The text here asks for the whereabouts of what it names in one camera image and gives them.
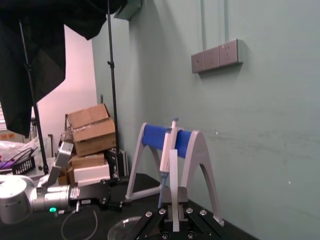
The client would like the pale wall conduit pipe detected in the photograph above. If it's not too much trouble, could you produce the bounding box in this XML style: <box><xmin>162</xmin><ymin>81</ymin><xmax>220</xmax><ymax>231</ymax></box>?
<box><xmin>200</xmin><ymin>0</ymin><xmax>208</xmax><ymax>52</ymax></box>
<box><xmin>223</xmin><ymin>0</ymin><xmax>230</xmax><ymax>45</ymax></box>

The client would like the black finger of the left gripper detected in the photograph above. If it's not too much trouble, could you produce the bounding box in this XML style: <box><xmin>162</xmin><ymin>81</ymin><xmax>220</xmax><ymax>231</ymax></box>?
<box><xmin>99</xmin><ymin>178</ymin><xmax>123</xmax><ymax>188</ymax></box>
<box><xmin>99</xmin><ymin>198</ymin><xmax>125</xmax><ymax>211</ymax></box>

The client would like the thin dark looped cable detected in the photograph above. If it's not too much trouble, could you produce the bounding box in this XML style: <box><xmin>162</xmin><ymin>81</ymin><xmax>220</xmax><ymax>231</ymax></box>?
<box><xmin>60</xmin><ymin>207</ymin><xmax>99</xmax><ymax>240</ymax></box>

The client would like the small brown cardboard box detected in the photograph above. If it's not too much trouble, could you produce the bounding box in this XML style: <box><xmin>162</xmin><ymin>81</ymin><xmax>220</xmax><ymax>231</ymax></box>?
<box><xmin>57</xmin><ymin>152</ymin><xmax>106</xmax><ymax>186</ymax></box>

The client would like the white pipette with blue tip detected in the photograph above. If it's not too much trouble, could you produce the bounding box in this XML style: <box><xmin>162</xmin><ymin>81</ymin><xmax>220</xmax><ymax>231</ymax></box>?
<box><xmin>157</xmin><ymin>117</ymin><xmax>180</xmax><ymax>209</ymax></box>

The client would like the large brown cardboard box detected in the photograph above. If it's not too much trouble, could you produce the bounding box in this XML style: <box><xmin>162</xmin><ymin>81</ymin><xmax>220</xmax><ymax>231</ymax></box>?
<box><xmin>67</xmin><ymin>103</ymin><xmax>118</xmax><ymax>158</ymax></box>

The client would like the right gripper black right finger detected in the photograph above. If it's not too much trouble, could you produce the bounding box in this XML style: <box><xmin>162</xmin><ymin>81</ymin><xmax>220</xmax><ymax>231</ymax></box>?
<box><xmin>178</xmin><ymin>187</ymin><xmax>224</xmax><ymax>240</ymax></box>

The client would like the black fabric softbox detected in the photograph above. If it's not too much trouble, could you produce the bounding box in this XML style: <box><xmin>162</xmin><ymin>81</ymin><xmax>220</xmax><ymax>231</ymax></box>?
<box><xmin>0</xmin><ymin>0</ymin><xmax>127</xmax><ymax>139</ymax></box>

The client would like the black table cloth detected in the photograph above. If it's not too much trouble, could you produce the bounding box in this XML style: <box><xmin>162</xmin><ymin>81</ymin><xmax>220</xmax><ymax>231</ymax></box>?
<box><xmin>0</xmin><ymin>172</ymin><xmax>262</xmax><ymax>240</ymax></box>

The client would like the clear glass petri dish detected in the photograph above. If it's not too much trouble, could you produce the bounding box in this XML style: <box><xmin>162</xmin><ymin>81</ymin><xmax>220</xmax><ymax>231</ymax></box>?
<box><xmin>107</xmin><ymin>215</ymin><xmax>144</xmax><ymax>240</ymax></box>

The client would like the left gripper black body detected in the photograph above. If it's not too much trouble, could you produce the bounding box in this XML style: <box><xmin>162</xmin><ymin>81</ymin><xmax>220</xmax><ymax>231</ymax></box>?
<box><xmin>69</xmin><ymin>182</ymin><xmax>112</xmax><ymax>208</ymax></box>

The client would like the black light stand pole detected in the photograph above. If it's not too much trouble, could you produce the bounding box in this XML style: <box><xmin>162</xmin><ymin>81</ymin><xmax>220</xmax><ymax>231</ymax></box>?
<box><xmin>18</xmin><ymin>20</ymin><xmax>50</xmax><ymax>176</ymax></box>
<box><xmin>106</xmin><ymin>0</ymin><xmax>120</xmax><ymax>153</ymax></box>

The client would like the black case with silver edges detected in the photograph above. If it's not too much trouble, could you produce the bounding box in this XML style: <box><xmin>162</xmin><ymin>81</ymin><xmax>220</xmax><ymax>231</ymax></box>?
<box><xmin>104</xmin><ymin>148</ymin><xmax>130</xmax><ymax>181</ymax></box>

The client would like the black plastic basket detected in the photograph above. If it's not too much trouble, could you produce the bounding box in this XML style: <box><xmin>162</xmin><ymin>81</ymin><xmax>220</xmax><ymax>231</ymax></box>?
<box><xmin>11</xmin><ymin>155</ymin><xmax>36</xmax><ymax>176</ymax></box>

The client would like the grey wall socket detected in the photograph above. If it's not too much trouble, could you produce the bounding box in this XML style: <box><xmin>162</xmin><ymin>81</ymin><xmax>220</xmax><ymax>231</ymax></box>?
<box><xmin>218</xmin><ymin>38</ymin><xmax>245</xmax><ymax>68</ymax></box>
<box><xmin>203</xmin><ymin>45</ymin><xmax>221</xmax><ymax>71</ymax></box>

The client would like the white plastic bag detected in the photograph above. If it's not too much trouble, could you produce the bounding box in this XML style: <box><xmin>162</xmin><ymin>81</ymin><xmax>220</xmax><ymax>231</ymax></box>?
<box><xmin>0</xmin><ymin>139</ymin><xmax>42</xmax><ymax>162</ymax></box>

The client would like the white translucent stirring rod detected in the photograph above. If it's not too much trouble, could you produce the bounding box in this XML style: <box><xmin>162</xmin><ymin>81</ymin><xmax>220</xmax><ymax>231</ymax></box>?
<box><xmin>169</xmin><ymin>149</ymin><xmax>182</xmax><ymax>232</ymax></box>

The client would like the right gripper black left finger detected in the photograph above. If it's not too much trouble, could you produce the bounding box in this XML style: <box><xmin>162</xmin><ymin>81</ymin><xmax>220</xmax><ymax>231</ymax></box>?
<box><xmin>136</xmin><ymin>188</ymin><xmax>174</xmax><ymax>240</ymax></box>

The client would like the grey ceiling duct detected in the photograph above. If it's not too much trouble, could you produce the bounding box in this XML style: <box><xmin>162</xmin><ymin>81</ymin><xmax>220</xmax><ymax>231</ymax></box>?
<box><xmin>113</xmin><ymin>0</ymin><xmax>138</xmax><ymax>23</ymax></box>

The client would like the white pipette stand blue roller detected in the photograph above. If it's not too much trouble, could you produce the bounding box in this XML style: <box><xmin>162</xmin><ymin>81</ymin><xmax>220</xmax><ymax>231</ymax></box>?
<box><xmin>124</xmin><ymin>122</ymin><xmax>225</xmax><ymax>226</ymax></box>

